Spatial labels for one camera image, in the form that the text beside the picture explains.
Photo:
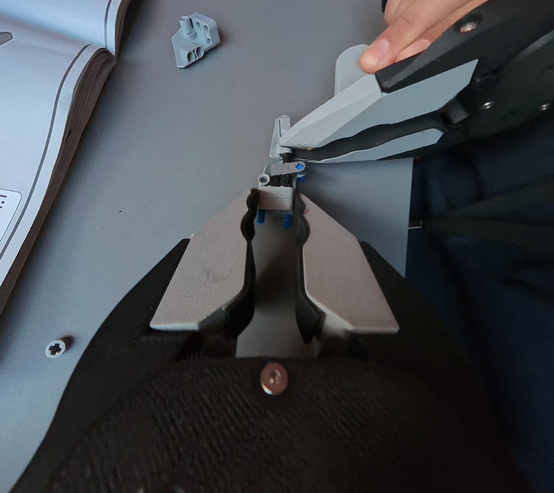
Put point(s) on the small grey lego bush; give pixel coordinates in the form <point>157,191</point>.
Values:
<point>56,348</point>

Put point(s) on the grey lego block blue pins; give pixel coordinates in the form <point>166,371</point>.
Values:
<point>277,199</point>

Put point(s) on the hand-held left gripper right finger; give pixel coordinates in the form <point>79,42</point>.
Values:
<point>346,285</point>

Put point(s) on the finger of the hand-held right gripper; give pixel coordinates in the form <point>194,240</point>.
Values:
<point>368,108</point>
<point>402,149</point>

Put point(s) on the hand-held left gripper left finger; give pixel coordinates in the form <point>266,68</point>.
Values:
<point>203,281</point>

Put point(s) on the grey triangular lego piece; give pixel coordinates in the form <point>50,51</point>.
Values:
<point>184,45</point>

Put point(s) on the person's dark blue clothing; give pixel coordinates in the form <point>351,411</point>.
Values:
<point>497,328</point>

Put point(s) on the thin grey lego liftarm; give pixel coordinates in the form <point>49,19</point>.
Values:
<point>288,168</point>

